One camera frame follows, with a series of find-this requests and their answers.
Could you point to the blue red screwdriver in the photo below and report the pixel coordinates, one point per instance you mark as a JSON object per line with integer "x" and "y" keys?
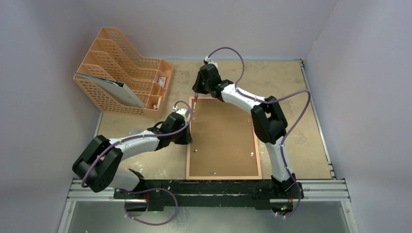
{"x": 195, "y": 98}

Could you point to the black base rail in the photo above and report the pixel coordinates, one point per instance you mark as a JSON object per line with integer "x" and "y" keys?
{"x": 266, "y": 194}

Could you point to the grey folder in organizer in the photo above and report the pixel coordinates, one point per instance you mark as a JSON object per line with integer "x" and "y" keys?
{"x": 120, "y": 91}

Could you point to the orange plastic file organizer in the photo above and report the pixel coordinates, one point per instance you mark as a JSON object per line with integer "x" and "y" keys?
{"x": 117, "y": 79}

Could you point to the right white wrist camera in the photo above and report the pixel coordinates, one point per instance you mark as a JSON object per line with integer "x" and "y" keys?
{"x": 207, "y": 61}

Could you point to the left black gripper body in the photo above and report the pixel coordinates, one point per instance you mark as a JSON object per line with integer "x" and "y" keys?
{"x": 181, "y": 138}

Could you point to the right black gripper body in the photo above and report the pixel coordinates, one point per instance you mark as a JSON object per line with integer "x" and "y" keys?
{"x": 198, "y": 87}

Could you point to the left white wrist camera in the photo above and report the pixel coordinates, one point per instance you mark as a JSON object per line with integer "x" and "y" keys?
{"x": 183, "y": 112}

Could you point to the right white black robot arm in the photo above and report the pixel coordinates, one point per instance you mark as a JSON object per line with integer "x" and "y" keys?
{"x": 269, "y": 121}

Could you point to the red white small box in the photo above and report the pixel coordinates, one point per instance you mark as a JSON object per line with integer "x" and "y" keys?
{"x": 162, "y": 81}

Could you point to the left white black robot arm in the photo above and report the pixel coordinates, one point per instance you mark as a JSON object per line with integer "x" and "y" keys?
{"x": 98, "y": 164}

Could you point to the aluminium extrusion rail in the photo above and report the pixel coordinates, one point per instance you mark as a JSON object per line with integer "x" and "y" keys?
{"x": 314, "y": 190}

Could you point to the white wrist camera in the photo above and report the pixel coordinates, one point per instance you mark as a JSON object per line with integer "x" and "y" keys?
{"x": 183, "y": 112}
{"x": 207, "y": 61}

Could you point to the pink picture frame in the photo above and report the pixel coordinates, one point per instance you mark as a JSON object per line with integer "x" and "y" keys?
{"x": 224, "y": 145}

